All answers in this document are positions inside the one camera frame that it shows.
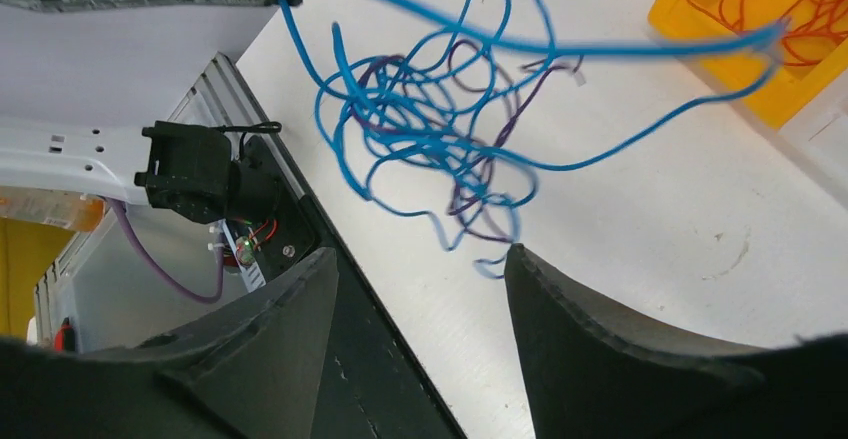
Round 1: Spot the blue thin cable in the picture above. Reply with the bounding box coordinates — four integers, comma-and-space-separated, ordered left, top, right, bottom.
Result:
271, 0, 790, 282

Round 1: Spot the white plastic bin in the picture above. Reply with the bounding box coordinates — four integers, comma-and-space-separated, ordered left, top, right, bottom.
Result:
778, 73, 847, 208

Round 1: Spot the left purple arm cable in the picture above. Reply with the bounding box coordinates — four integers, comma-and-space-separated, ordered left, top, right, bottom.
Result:
105, 197, 227, 306

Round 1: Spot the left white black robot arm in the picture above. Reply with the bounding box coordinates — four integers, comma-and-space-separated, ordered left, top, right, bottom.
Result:
1, 0, 303, 224

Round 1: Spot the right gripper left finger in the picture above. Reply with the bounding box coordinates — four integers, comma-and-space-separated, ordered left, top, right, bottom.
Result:
1, 248, 339, 438

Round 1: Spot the orange thin cable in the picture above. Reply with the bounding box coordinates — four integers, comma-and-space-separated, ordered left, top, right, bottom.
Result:
685, 0, 848, 68

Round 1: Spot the yellow plastic bin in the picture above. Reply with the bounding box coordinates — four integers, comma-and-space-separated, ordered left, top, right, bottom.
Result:
647, 0, 848, 131

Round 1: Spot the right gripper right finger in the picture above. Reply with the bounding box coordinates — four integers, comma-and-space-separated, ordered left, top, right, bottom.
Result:
504, 244, 847, 438

